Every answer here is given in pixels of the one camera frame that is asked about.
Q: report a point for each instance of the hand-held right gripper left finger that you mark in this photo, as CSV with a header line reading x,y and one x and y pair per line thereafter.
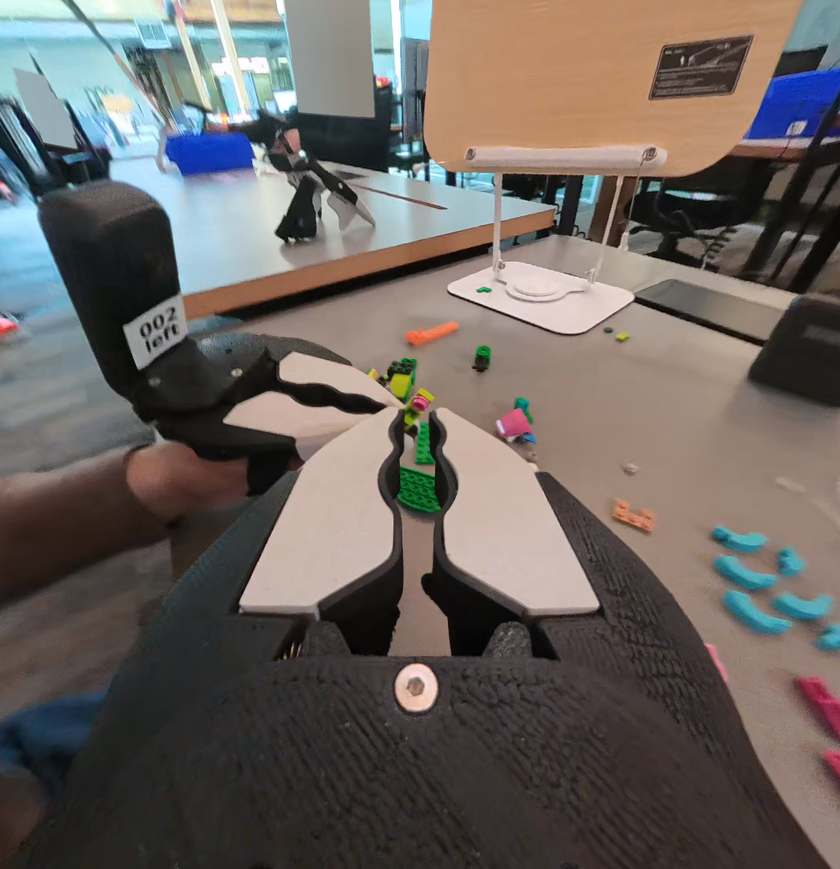
x,y
325,529

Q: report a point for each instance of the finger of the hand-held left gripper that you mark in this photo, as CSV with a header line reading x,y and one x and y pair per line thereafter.
x,y
325,373
291,417

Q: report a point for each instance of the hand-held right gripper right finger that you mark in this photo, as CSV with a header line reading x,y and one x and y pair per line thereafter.
x,y
515,536

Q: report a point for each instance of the dark green lego build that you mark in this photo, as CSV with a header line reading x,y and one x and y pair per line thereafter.
x,y
399,377

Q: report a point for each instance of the green wedge build pink studs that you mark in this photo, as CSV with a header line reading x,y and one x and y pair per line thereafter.
x,y
420,407

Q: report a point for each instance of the person's left forearm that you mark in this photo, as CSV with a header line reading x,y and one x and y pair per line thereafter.
x,y
53,529

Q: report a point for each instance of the pink lego assembly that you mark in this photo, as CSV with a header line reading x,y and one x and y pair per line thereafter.
x,y
513,424

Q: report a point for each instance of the orange brown lego plate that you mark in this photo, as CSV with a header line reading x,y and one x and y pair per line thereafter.
x,y
633,516

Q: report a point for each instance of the green round brown lego piece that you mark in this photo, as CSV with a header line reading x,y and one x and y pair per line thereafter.
x,y
481,356

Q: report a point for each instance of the person's left hand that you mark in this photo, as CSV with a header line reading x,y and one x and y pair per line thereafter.
x,y
182,475

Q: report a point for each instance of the orange brick separator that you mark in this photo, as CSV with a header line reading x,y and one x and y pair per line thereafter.
x,y
430,333

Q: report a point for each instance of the blue storage bin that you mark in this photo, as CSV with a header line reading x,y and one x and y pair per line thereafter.
x,y
800,102
209,153

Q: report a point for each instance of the spare hand-held gripper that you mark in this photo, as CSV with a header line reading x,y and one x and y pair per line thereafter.
x,y
304,203

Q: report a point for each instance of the black tablet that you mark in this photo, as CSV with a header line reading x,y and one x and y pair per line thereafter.
x,y
352,175

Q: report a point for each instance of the group of teal curved bricks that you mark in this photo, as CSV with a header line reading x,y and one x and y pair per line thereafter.
x,y
752,577

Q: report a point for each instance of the black charging case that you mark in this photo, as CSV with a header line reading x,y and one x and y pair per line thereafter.
x,y
810,353

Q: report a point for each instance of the person's leg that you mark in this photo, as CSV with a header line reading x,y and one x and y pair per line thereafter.
x,y
46,740

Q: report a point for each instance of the wooden desk lamp white base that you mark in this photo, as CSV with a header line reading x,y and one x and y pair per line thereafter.
x,y
582,74

